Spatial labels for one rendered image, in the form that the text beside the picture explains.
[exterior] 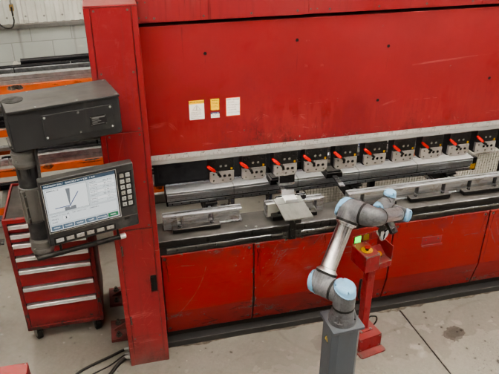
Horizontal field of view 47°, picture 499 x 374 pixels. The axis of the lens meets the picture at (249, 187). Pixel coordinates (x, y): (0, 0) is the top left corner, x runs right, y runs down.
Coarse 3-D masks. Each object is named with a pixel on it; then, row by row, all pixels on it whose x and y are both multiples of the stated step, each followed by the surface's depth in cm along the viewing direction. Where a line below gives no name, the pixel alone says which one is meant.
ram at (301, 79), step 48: (144, 48) 304; (192, 48) 310; (240, 48) 316; (288, 48) 323; (336, 48) 330; (384, 48) 337; (432, 48) 344; (480, 48) 352; (192, 96) 323; (240, 96) 329; (288, 96) 337; (336, 96) 344; (384, 96) 352; (432, 96) 360; (480, 96) 369; (192, 144) 336; (240, 144) 344; (336, 144) 360
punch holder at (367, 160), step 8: (360, 144) 372; (368, 144) 365; (376, 144) 367; (384, 144) 369; (360, 152) 375; (376, 152) 370; (384, 152) 371; (360, 160) 376; (368, 160) 371; (376, 160) 372; (384, 160) 374
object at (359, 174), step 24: (360, 168) 411; (384, 168) 412; (408, 168) 417; (432, 168) 422; (456, 168) 428; (168, 192) 381; (192, 192) 384; (216, 192) 388; (240, 192) 392; (264, 192) 397
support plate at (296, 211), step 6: (276, 198) 371; (282, 198) 371; (300, 198) 371; (276, 204) 365; (282, 204) 365; (288, 204) 365; (294, 204) 365; (300, 204) 365; (282, 210) 358; (288, 210) 358; (294, 210) 358; (300, 210) 358; (306, 210) 358; (282, 216) 354; (288, 216) 352; (294, 216) 352; (300, 216) 352; (306, 216) 352; (312, 216) 352
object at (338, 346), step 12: (324, 312) 310; (324, 324) 308; (360, 324) 302; (324, 336) 310; (336, 336) 299; (348, 336) 301; (324, 348) 313; (336, 348) 303; (348, 348) 305; (324, 360) 316; (336, 360) 307; (348, 360) 310; (324, 372) 319; (336, 372) 311; (348, 372) 314
